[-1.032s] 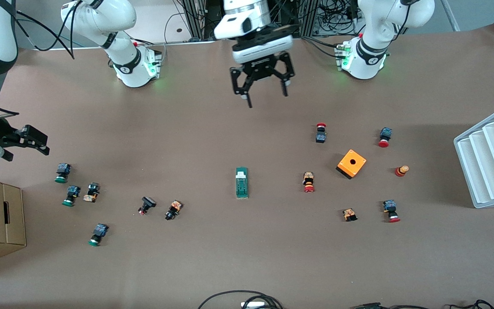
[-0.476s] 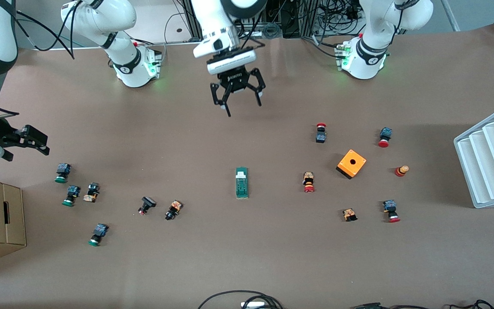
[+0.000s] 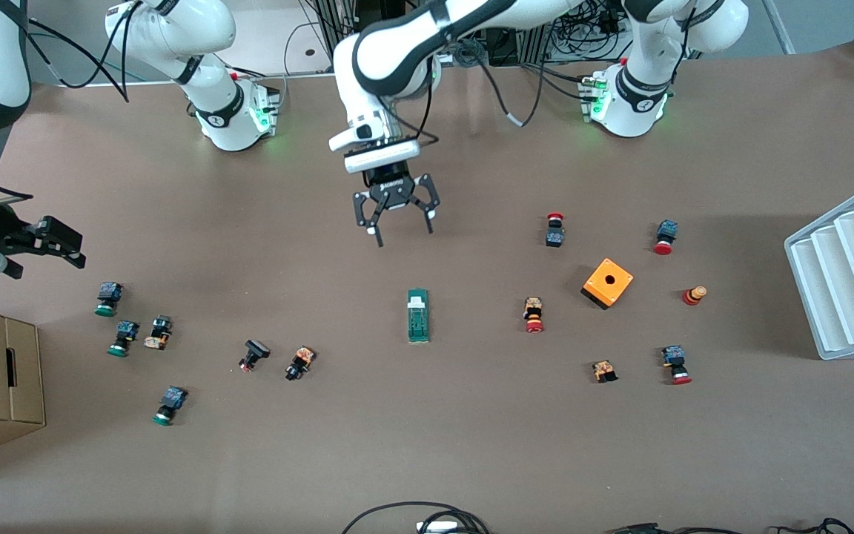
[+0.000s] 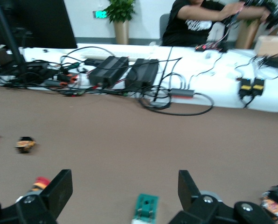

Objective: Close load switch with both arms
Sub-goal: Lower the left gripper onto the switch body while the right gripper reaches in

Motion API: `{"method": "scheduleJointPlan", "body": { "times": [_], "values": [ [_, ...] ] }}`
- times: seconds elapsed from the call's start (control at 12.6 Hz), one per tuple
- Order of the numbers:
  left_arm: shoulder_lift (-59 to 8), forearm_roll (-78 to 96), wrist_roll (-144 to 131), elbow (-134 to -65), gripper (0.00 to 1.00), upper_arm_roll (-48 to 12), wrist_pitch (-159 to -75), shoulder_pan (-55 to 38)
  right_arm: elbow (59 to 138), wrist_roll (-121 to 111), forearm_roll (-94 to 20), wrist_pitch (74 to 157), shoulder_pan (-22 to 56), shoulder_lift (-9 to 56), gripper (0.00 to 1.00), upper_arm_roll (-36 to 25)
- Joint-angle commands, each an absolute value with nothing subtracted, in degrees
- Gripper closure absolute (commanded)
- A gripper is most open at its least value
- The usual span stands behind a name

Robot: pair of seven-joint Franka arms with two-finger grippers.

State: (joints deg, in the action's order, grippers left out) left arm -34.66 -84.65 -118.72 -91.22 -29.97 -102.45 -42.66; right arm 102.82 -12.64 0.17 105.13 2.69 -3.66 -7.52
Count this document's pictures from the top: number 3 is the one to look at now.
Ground red mushroom button blue block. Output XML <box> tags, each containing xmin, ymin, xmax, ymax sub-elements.
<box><xmin>653</xmin><ymin>220</ymin><xmax>679</xmax><ymax>256</ymax></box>
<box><xmin>661</xmin><ymin>345</ymin><xmax>693</xmax><ymax>386</ymax></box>

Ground black cable bundle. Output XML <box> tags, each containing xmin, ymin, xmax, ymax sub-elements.
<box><xmin>549</xmin><ymin>6</ymin><xmax>622</xmax><ymax>64</ymax></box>

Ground black looped floor cable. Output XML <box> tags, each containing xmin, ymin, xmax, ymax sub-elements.
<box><xmin>340</xmin><ymin>501</ymin><xmax>491</xmax><ymax>534</ymax></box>

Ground white board with hole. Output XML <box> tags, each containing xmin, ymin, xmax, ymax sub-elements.
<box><xmin>49</xmin><ymin>0</ymin><xmax>376</xmax><ymax>88</ymax></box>

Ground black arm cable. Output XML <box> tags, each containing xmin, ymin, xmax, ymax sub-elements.
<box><xmin>25</xmin><ymin>0</ymin><xmax>140</xmax><ymax>103</ymax></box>
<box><xmin>386</xmin><ymin>37</ymin><xmax>546</xmax><ymax>145</ymax></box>

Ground green load switch white handle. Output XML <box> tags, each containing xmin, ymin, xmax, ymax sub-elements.
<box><xmin>406</xmin><ymin>288</ymin><xmax>431</xmax><ymax>344</ymax></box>

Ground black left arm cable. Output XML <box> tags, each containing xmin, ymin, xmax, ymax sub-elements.
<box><xmin>386</xmin><ymin>37</ymin><xmax>546</xmax><ymax>145</ymax></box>

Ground thin black cable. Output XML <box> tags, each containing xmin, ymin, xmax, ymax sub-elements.
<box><xmin>605</xmin><ymin>518</ymin><xmax>854</xmax><ymax>534</ymax></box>

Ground black selector switch orange block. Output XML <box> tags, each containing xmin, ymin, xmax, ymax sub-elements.
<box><xmin>142</xmin><ymin>314</ymin><xmax>173</xmax><ymax>351</ymax></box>
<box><xmin>285</xmin><ymin>346</ymin><xmax>317</xmax><ymax>382</ymax></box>

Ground black square button red terminals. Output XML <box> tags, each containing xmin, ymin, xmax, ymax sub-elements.
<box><xmin>238</xmin><ymin>339</ymin><xmax>271</xmax><ymax>373</ymax></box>

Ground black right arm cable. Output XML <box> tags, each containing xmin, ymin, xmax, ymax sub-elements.
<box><xmin>25</xmin><ymin>0</ymin><xmax>140</xmax><ymax>103</ymax></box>

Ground green push button blue block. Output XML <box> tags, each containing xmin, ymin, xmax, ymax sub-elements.
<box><xmin>107</xmin><ymin>320</ymin><xmax>140</xmax><ymax>358</ymax></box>
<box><xmin>94</xmin><ymin>281</ymin><xmax>125</xmax><ymax>318</ymax></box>
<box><xmin>151</xmin><ymin>386</ymin><xmax>189</xmax><ymax>427</ymax></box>

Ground orange button enclosure box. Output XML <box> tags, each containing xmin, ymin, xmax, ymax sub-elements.
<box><xmin>580</xmin><ymin>257</ymin><xmax>635</xmax><ymax>311</ymax></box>

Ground white ribbed plastic tray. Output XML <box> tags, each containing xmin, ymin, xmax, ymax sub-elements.
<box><xmin>784</xmin><ymin>176</ymin><xmax>854</xmax><ymax>361</ymax></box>

